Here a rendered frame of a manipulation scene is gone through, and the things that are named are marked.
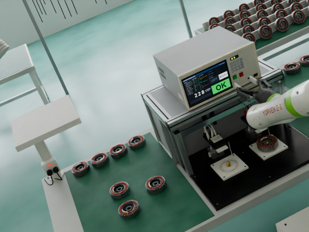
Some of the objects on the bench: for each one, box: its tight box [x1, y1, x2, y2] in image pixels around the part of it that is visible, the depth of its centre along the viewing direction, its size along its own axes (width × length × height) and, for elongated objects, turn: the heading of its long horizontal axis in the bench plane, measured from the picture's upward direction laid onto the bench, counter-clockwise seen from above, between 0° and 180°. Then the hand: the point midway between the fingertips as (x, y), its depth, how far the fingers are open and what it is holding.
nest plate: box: [249, 134, 288, 160], centre depth 242 cm, size 15×15×1 cm
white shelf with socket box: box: [11, 95, 82, 186], centre depth 265 cm, size 35×37×46 cm
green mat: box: [64, 132, 215, 232], centre depth 251 cm, size 94×61×1 cm, turn 47°
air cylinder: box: [245, 127, 262, 141], centre depth 253 cm, size 5×8×6 cm
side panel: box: [143, 100, 179, 164], centre depth 263 cm, size 28×3×32 cm, turn 47°
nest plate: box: [211, 153, 249, 181], centre depth 238 cm, size 15×15×1 cm
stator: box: [257, 135, 279, 152], centre depth 241 cm, size 11×11×4 cm
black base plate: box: [178, 123, 309, 211], centre depth 242 cm, size 47×64×2 cm
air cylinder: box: [207, 147, 225, 160], centre depth 250 cm, size 5×8×6 cm
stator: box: [145, 176, 166, 194], centre depth 245 cm, size 11×11×4 cm
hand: (245, 83), depth 224 cm, fingers open, 8 cm apart
